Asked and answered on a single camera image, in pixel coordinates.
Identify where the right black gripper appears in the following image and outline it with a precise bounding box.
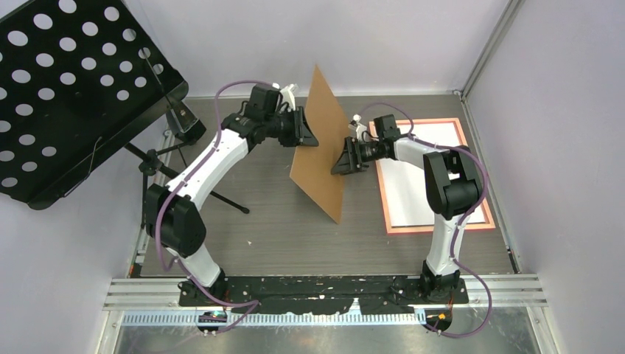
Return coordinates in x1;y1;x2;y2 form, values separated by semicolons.
331;137;383;177

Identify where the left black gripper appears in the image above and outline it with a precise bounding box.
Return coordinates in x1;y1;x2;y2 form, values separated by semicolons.
265;107;320;149

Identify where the brown backing board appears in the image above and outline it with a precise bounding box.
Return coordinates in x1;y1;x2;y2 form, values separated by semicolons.
290;66;349;224

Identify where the sunset landscape photo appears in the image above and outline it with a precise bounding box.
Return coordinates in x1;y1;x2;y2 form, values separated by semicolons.
377;122;489;228

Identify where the orange wooden picture frame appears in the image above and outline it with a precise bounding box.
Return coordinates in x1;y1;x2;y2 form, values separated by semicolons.
369;117;497;237

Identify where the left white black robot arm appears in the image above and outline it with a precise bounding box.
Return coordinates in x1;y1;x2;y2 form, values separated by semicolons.
144;80;319;305

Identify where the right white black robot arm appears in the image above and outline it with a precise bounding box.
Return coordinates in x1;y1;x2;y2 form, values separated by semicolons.
331;114;489;303

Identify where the black perforated music stand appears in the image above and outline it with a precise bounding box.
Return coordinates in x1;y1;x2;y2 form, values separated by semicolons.
0;0;251;231

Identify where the aluminium corner profile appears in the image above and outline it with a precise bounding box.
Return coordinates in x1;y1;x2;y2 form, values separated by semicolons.
453;0;525;102

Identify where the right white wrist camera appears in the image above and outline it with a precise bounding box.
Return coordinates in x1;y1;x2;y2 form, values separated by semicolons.
349;114;368;142

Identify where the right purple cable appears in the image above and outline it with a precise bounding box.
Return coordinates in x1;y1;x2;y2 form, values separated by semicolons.
358;101;493;339

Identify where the purple cable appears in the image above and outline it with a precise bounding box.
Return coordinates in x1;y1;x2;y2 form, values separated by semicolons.
358;101;493;339
153;79;261;335

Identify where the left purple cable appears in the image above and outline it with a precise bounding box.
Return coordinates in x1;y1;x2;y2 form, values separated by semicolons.
153;79;261;335

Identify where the black mounting base plate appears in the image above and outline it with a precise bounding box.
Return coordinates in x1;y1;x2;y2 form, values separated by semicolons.
178;274;469;316

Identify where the aluminium rail front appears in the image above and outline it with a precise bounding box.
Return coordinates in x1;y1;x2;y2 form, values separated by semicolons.
102;274;548;311

